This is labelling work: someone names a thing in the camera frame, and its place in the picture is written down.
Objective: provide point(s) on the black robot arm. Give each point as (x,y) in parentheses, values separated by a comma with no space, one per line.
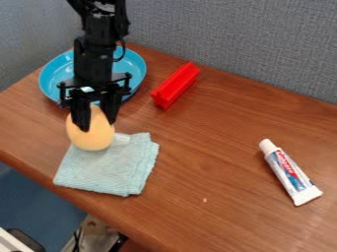
(105,21)

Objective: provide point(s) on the red plastic block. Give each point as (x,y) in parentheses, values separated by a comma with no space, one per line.
(169,91)

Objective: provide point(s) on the white toothpaste tube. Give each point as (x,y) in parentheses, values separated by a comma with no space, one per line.
(295,180)

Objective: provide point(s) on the light blue folded cloth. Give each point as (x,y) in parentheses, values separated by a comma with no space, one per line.
(114,171)

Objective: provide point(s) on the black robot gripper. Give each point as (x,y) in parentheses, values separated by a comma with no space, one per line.
(96,82)

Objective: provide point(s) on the blue plastic plate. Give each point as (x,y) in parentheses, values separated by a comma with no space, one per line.
(60,70)

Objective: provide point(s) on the yellow egg-shaped ball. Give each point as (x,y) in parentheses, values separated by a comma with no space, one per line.
(100,137)

